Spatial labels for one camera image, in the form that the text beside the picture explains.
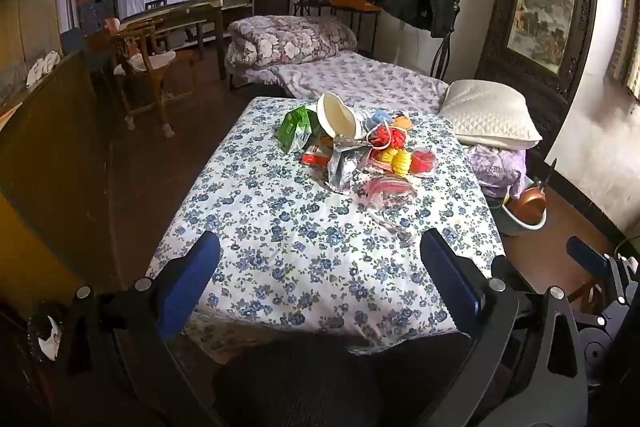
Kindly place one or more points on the blue floral tablecloth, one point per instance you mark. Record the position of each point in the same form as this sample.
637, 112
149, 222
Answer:
300, 247

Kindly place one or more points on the purple floral bed sheet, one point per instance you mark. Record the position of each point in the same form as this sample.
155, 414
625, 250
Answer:
360, 79

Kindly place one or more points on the wooden cabinet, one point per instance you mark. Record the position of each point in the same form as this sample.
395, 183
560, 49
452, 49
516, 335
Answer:
55, 167

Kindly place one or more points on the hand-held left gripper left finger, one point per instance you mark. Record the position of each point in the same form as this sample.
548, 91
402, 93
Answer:
192, 279

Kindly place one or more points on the rolled floral quilt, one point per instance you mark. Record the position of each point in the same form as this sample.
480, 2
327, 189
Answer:
290, 39

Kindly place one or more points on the red foam fruit net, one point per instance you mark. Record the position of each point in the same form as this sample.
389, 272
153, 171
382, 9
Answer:
390, 137

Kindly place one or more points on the yellow foam fruit net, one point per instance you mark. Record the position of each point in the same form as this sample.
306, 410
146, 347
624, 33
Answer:
382, 157
401, 163

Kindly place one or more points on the white paper cup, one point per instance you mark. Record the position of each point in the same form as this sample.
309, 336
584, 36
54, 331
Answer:
340, 114

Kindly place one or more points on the orange-topped stool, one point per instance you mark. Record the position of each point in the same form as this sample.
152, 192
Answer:
355, 2

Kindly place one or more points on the white quilted pillow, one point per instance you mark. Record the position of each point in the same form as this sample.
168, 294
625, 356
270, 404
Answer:
487, 114

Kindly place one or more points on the white cloth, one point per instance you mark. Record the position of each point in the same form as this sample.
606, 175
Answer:
42, 67

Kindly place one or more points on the clear plastic wrapper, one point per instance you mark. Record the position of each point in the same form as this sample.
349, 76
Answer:
392, 224

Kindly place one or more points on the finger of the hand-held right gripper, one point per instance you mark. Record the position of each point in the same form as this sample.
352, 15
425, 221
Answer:
587, 254

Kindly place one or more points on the purple folded blanket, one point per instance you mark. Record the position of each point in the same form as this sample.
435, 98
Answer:
495, 169

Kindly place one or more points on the long wooden desk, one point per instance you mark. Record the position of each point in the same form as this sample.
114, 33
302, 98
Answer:
200, 9

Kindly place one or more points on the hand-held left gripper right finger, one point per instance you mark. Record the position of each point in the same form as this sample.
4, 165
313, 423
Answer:
450, 277

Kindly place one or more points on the green tea packet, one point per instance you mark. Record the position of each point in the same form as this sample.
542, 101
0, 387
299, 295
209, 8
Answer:
295, 127

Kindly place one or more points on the silver foil bag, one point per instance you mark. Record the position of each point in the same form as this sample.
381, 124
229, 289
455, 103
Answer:
345, 164

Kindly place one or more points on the copper frying pan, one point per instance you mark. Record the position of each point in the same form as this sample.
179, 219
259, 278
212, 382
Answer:
530, 204

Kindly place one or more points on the red plastic cup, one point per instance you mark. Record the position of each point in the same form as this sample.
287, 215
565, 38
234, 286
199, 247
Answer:
423, 161

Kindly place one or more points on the small framed picture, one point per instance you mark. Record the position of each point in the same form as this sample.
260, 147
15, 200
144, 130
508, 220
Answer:
627, 37

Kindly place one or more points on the wooden armchair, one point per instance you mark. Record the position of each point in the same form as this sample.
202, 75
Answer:
150, 72

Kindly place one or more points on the small blue plastic item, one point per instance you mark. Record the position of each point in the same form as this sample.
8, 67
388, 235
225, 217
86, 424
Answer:
381, 115

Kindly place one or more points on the light blue basin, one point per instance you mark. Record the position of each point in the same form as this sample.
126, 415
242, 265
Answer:
520, 224

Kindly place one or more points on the dark mesh bin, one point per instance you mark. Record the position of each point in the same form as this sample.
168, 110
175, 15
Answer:
45, 332

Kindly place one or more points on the red snack packet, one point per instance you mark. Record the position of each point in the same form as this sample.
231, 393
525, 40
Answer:
315, 158

